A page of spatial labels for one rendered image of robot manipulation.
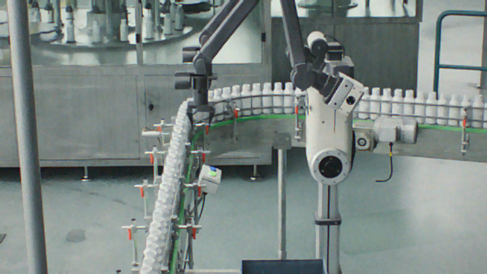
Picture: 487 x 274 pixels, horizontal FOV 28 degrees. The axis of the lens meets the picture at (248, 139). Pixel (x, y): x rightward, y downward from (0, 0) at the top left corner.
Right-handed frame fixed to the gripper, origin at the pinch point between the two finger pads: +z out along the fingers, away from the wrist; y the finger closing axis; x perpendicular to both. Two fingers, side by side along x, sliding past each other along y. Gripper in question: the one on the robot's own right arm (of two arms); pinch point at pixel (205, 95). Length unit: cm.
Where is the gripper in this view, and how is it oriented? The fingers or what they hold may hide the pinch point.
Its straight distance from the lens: 410.6
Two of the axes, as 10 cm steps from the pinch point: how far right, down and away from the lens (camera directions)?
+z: -0.1, 9.5, 3.0
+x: 0.1, 3.0, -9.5
